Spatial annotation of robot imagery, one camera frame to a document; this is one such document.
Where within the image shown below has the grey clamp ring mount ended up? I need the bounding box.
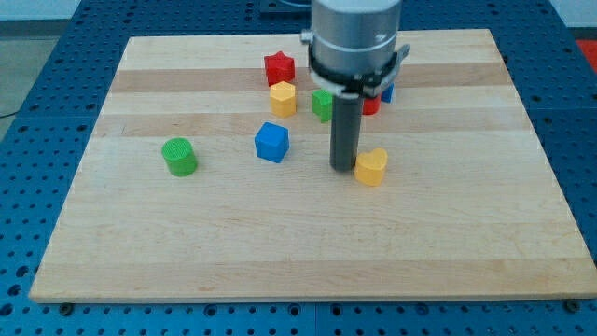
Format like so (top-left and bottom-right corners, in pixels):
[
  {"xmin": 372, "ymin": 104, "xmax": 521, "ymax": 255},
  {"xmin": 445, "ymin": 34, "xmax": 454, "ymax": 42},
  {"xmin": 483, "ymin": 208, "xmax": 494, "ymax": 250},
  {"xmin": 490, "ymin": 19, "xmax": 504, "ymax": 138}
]
[{"xmin": 299, "ymin": 30, "xmax": 410, "ymax": 99}]

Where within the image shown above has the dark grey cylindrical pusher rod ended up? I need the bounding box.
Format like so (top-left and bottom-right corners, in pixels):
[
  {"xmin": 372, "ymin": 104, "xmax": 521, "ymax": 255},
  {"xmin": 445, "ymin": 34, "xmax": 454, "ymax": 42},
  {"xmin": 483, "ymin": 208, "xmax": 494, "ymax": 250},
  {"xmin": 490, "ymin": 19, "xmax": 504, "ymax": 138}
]
[{"xmin": 330, "ymin": 96, "xmax": 364, "ymax": 172}]

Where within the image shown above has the green star block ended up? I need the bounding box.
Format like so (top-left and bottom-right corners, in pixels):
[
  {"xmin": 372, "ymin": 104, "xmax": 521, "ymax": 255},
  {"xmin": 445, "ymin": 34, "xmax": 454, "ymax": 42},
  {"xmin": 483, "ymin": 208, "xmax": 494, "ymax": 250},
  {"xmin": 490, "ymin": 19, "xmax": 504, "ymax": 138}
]
[{"xmin": 312, "ymin": 90, "xmax": 333, "ymax": 123}]

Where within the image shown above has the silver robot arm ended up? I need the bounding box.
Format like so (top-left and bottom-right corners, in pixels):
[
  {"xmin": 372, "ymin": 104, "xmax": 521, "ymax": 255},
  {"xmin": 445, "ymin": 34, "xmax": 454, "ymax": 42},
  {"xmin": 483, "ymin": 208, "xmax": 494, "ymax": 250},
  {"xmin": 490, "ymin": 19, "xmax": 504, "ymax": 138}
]
[{"xmin": 300, "ymin": 0, "xmax": 410, "ymax": 172}]

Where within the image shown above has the blue block behind arm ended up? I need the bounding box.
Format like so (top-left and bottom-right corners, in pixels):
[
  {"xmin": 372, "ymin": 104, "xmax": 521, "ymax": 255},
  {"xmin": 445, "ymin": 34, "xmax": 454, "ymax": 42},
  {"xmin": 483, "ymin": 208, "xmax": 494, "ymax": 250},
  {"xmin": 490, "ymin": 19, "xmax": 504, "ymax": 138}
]
[{"xmin": 381, "ymin": 83, "xmax": 395, "ymax": 104}]

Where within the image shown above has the red star block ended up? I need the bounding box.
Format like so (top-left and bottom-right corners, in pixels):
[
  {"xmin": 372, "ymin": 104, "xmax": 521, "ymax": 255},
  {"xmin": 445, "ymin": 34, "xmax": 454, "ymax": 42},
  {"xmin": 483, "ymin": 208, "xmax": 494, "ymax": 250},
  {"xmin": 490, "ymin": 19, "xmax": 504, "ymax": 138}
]
[{"xmin": 263, "ymin": 51, "xmax": 296, "ymax": 86}]

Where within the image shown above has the red cylinder block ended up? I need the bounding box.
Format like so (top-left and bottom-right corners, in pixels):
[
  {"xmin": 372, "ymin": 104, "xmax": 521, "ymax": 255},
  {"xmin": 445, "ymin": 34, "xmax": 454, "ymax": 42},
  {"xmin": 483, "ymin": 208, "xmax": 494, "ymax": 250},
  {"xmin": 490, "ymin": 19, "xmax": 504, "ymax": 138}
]
[{"xmin": 362, "ymin": 96, "xmax": 382, "ymax": 116}]

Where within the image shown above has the yellow heart block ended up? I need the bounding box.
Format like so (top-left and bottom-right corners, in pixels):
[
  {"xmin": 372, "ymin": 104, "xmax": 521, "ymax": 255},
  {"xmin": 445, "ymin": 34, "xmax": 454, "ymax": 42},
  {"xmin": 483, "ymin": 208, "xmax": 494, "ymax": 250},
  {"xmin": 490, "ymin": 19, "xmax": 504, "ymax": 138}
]
[{"xmin": 354, "ymin": 147, "xmax": 388, "ymax": 187}]

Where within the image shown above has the yellow hexagon block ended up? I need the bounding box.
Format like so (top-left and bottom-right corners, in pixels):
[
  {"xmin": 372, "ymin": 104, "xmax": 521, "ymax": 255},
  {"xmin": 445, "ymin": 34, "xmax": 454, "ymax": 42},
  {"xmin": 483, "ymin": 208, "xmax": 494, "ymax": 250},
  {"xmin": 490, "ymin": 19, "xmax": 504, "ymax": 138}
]
[{"xmin": 270, "ymin": 81, "xmax": 297, "ymax": 118}]

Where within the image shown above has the blue cube block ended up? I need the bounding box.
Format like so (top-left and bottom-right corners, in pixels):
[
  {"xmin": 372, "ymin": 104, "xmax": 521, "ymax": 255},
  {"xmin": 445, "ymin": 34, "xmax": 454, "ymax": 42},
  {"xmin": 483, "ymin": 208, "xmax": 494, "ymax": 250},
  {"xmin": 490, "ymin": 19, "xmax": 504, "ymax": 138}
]
[{"xmin": 254, "ymin": 122, "xmax": 290, "ymax": 163}]

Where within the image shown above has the wooden board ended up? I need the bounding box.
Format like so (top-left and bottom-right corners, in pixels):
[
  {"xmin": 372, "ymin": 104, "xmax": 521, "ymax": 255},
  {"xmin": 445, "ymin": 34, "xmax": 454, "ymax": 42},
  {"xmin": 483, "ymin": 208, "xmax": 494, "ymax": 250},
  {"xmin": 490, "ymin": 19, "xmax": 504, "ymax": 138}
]
[{"xmin": 30, "ymin": 29, "xmax": 596, "ymax": 303}]

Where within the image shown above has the green cylinder block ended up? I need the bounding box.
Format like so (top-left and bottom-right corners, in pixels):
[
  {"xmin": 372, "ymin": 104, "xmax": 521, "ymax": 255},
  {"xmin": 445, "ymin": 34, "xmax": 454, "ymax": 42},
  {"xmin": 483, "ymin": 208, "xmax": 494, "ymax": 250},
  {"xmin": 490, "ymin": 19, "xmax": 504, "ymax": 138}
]
[{"xmin": 161, "ymin": 137, "xmax": 198, "ymax": 177}]

